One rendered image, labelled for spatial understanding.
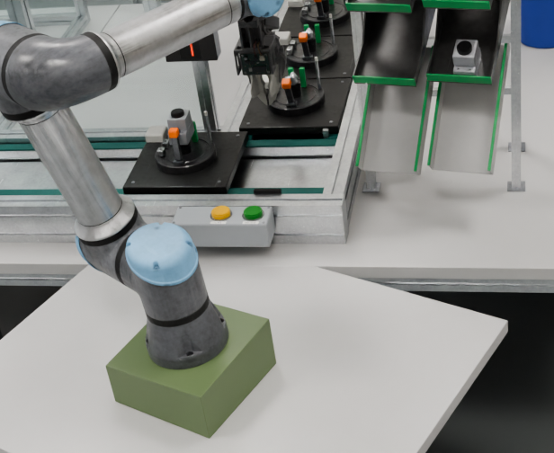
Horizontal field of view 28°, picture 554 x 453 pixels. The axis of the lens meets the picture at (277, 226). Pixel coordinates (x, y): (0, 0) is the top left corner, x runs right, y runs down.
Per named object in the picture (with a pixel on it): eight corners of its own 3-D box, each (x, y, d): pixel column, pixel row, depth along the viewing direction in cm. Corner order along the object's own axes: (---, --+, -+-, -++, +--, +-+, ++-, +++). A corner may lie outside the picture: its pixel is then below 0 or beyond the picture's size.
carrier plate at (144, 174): (227, 194, 246) (226, 186, 245) (123, 194, 251) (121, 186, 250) (248, 137, 265) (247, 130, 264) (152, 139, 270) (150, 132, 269)
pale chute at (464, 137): (493, 174, 232) (490, 170, 228) (431, 169, 237) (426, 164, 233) (511, 45, 236) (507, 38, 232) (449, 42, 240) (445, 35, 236)
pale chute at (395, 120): (421, 175, 235) (415, 171, 231) (361, 170, 240) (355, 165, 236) (439, 48, 239) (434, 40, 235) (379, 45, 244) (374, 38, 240)
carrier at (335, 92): (339, 133, 262) (334, 85, 254) (239, 135, 267) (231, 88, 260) (352, 84, 281) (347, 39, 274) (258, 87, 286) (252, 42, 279)
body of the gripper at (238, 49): (236, 78, 211) (226, 20, 204) (245, 57, 218) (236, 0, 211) (275, 77, 210) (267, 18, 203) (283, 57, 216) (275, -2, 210)
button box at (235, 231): (270, 247, 236) (266, 223, 232) (174, 247, 240) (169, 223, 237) (275, 228, 241) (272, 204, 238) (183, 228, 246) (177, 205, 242)
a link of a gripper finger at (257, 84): (248, 116, 218) (241, 74, 213) (254, 102, 222) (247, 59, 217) (263, 116, 217) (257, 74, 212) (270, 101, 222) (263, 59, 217)
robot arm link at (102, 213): (135, 305, 201) (-10, 64, 166) (88, 276, 211) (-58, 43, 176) (182, 261, 205) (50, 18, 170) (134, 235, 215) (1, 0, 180)
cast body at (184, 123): (188, 145, 251) (183, 118, 247) (169, 145, 252) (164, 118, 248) (197, 126, 257) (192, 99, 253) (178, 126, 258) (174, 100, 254)
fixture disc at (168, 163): (209, 174, 250) (208, 166, 249) (149, 174, 253) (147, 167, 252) (222, 142, 261) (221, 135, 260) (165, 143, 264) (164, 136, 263)
